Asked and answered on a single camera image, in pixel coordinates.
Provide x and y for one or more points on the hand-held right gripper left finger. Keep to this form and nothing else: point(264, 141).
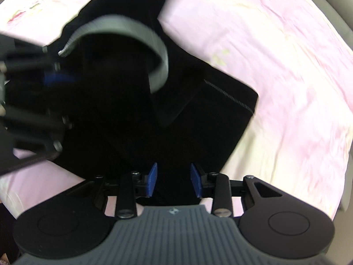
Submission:
point(153, 180)

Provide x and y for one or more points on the pink floral blanket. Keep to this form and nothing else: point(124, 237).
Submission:
point(275, 82)

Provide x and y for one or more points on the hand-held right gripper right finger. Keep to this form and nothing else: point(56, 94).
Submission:
point(195, 181)

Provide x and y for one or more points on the black pants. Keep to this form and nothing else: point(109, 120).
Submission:
point(138, 110)

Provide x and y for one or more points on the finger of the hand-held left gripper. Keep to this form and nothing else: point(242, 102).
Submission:
point(59, 78)
point(35, 128)

